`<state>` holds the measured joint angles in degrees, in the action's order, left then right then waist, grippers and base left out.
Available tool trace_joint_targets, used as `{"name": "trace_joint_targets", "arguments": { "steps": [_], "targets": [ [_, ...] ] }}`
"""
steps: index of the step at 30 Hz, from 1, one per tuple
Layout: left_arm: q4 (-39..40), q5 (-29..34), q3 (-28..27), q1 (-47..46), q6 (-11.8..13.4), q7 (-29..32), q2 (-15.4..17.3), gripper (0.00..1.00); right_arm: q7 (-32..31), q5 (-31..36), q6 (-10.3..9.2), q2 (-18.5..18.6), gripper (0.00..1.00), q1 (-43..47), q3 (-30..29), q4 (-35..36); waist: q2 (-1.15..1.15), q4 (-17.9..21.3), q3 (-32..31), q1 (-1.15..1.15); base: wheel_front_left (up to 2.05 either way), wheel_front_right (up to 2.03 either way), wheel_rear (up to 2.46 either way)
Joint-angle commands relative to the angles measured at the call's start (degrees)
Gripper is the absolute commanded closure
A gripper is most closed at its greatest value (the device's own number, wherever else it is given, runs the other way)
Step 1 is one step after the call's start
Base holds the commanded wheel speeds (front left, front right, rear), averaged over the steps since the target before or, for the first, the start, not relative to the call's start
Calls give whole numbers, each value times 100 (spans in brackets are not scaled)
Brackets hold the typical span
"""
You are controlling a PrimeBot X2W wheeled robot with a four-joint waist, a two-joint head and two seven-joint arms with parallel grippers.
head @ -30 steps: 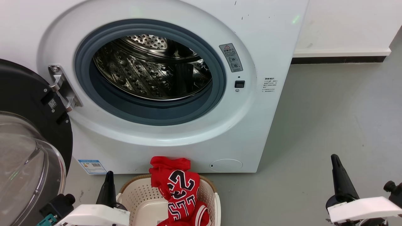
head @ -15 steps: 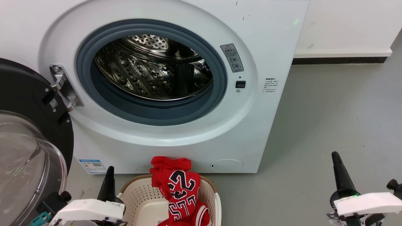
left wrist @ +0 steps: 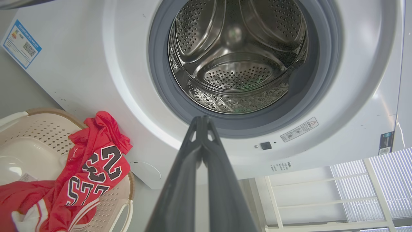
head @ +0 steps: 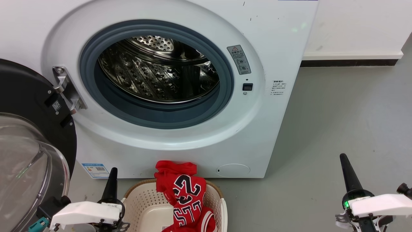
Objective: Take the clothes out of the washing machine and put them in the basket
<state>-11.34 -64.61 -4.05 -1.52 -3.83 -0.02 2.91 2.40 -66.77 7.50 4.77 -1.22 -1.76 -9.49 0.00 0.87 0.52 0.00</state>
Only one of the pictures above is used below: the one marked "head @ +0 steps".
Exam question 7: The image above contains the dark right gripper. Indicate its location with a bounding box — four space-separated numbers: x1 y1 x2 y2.
335 154 374 231

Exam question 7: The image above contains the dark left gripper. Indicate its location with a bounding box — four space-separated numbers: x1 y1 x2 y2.
93 168 130 232

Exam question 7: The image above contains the red basketball jersey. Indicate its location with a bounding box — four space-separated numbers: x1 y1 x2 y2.
154 160 217 232

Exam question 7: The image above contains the cream plastic laundry basket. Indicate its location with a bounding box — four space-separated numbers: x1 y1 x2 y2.
122 179 228 232

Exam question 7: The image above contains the stainless steel washing machine drum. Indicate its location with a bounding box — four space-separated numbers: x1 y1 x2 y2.
98 35 220 104

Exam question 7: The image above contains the black glass washer door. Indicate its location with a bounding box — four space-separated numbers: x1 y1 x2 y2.
0 59 78 232

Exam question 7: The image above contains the blue energy label sticker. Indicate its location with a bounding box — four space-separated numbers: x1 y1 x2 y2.
81 163 110 179

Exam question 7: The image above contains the grey rubber door gasket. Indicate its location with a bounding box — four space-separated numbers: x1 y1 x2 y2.
79 19 234 130

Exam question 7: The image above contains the white front-load washing machine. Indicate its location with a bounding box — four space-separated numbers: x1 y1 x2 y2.
0 0 319 179

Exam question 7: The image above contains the silver metal door hinge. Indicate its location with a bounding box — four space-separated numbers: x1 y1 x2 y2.
52 66 88 115

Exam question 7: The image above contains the round white filter cover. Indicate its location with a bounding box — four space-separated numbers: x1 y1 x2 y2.
216 164 251 178

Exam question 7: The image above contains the small printed text label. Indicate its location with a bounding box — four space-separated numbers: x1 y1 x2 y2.
270 80 286 96

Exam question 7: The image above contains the white and black baseboard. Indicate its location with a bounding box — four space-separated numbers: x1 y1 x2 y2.
300 50 404 67

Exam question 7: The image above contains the grey warning sticker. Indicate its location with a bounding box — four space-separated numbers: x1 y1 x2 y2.
227 45 251 75

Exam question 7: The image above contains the teal cable connector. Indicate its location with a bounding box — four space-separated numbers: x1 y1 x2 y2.
28 217 50 232

